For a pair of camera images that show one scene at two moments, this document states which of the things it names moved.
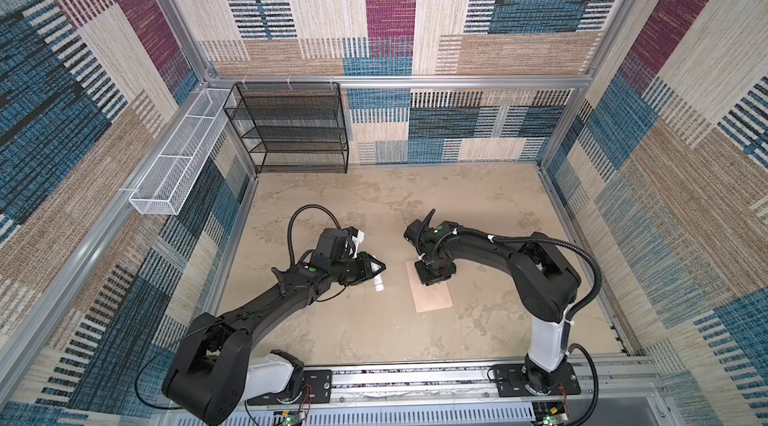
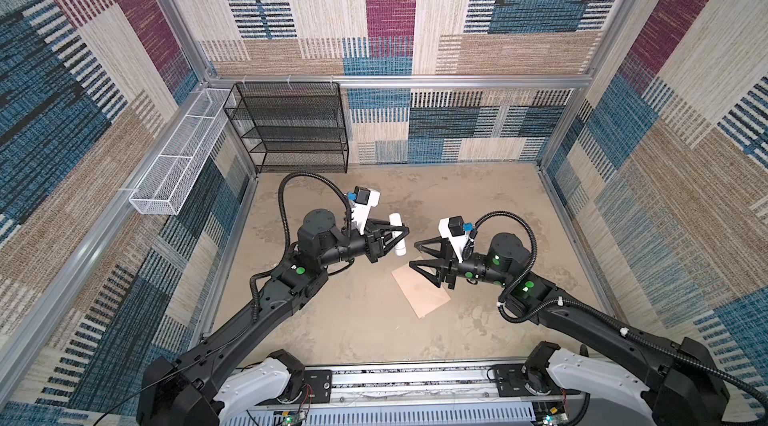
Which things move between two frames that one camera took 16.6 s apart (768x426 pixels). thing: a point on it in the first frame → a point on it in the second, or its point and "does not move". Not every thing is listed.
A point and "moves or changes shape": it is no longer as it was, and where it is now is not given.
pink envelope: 427,297 moves or changes shape
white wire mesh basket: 168,181 does not move
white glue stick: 378,283 → 395,218
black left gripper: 364,270 → 373,241
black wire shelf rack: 290,126 does not move
